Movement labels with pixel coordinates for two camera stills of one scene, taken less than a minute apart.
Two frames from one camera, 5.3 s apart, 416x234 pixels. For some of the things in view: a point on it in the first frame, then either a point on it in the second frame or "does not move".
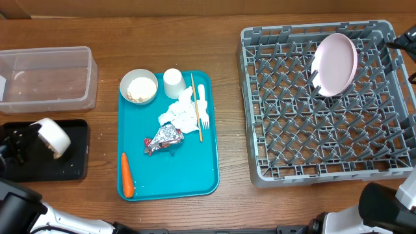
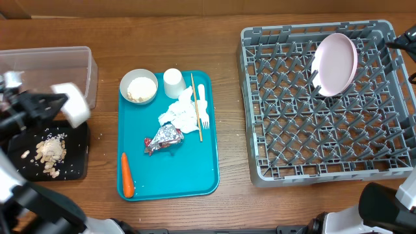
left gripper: x=17 y=143 to x=33 y=103
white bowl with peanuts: x=56 y=140 to x=76 y=109
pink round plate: x=334 y=65 does not move
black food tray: x=41 y=166 does not move
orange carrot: x=129 y=188 does not move
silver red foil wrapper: x=166 y=136 does not move
